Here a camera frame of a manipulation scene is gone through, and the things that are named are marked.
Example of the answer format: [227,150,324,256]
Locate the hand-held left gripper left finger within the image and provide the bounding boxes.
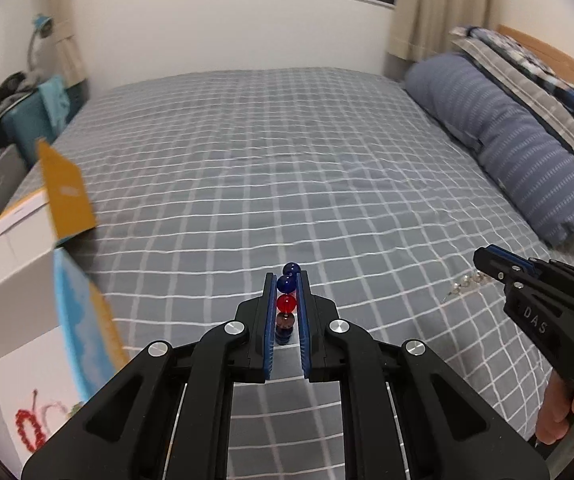
[21,272,276,480]

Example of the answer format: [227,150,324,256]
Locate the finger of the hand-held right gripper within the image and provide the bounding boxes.
[473,245,538,291]
[511,255,574,301]

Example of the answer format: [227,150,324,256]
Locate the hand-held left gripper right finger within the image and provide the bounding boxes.
[297,270,550,480]

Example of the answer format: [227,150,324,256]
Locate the clear silver bead bracelet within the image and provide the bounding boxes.
[444,271,490,301]

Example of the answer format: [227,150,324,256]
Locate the multicoloured bead bracelet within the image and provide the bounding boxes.
[274,262,302,346]

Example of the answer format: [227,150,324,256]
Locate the red braided bracelet wooden bar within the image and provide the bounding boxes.
[29,387,72,428]

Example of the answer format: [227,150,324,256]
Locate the blue and yellow cardboard box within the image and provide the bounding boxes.
[0,137,132,471]

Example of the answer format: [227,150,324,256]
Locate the red bead bracelet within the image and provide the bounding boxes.
[14,407,48,453]

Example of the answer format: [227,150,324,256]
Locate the person's right hand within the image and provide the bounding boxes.
[536,374,574,447]

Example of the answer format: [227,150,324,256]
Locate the blue striped bolster pillow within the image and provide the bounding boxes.
[404,52,574,248]

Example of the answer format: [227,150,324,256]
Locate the plaid folded blanket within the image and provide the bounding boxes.
[449,25,574,161]

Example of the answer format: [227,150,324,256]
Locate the blue and white patterned blanket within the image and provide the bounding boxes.
[467,25,574,131]

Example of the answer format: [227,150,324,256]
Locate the wooden headboard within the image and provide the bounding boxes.
[497,24,574,106]

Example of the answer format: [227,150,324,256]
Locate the beige curtain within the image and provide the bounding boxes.
[387,0,490,61]
[52,25,88,86]

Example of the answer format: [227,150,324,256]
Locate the teal storage box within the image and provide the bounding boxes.
[9,77,75,166]

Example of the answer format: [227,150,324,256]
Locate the blue desk lamp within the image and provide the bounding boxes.
[27,12,58,76]

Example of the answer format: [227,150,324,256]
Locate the black cable pile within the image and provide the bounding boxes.
[0,72,40,111]

